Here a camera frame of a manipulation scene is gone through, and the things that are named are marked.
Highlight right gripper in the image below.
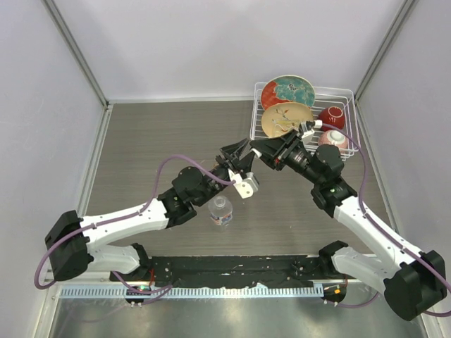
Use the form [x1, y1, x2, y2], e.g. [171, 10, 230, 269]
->
[252, 129, 323, 185]

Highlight clear plastic water bottle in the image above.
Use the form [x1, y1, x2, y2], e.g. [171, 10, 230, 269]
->
[208, 195, 233, 231]

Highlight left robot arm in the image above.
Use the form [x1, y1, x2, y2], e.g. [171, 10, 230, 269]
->
[42, 139, 258, 282]

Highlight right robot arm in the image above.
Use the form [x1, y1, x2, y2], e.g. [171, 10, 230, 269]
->
[250, 130, 450, 321]

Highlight cream floral plate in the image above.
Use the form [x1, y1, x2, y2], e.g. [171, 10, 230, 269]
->
[261, 102, 314, 138]

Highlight pink patterned bowl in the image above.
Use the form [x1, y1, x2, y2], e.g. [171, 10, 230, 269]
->
[318, 130, 348, 153]

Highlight red and teal plate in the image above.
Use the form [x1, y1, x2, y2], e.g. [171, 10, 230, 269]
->
[260, 75, 316, 110]

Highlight red bowl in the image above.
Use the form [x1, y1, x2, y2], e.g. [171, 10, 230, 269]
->
[318, 106, 346, 132]

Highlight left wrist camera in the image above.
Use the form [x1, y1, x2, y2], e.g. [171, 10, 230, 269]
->
[228, 170, 259, 199]

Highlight white wire dish rack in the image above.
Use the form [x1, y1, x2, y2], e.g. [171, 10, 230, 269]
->
[249, 82, 361, 163]

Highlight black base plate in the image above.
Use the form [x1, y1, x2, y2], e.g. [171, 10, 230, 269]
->
[109, 253, 360, 289]

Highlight white slotted cable duct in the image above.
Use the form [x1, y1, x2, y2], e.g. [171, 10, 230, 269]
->
[59, 284, 323, 299]

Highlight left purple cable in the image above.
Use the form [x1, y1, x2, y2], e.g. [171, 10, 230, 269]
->
[34, 154, 237, 306]

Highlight aluminium frame rail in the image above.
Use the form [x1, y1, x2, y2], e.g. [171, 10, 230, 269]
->
[34, 256, 118, 289]

